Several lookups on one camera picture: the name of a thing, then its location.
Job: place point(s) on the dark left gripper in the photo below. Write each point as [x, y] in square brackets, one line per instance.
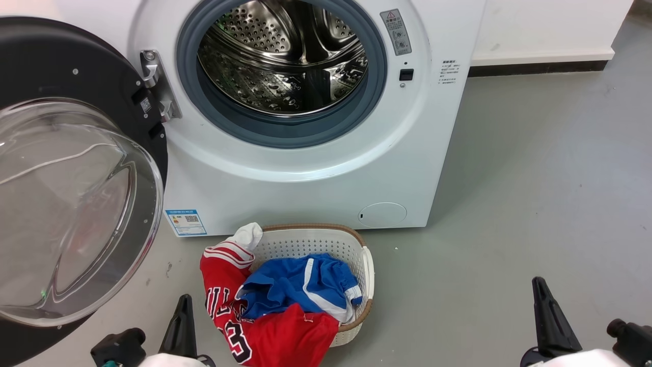
[208, 361]

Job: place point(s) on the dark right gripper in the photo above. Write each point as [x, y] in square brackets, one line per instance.
[530, 358]

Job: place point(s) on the black round washer door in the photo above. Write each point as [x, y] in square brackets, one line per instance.
[51, 56]

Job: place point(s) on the white front-load washing machine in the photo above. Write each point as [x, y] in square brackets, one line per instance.
[305, 193]

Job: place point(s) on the metal door hinge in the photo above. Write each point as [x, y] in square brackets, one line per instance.
[155, 81]

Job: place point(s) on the red basketball jersey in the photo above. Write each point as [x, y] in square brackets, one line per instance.
[285, 339]

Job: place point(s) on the blue energy label sticker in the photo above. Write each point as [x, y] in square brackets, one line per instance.
[186, 222]

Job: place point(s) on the blue white-striped shorts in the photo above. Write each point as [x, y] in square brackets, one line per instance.
[285, 283]

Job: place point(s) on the white sock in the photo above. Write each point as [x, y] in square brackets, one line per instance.
[248, 235]

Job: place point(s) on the white perforated laundry basket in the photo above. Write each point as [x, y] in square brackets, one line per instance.
[310, 242]

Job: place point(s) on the round white filter cover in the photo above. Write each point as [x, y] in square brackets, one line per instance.
[382, 215]

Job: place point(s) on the grey warning sticker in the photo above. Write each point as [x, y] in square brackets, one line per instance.
[396, 31]

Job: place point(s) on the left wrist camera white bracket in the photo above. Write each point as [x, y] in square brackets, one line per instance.
[119, 349]

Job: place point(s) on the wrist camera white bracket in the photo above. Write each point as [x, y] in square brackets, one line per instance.
[631, 341]
[119, 349]

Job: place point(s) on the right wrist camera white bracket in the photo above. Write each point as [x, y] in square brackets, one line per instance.
[631, 341]

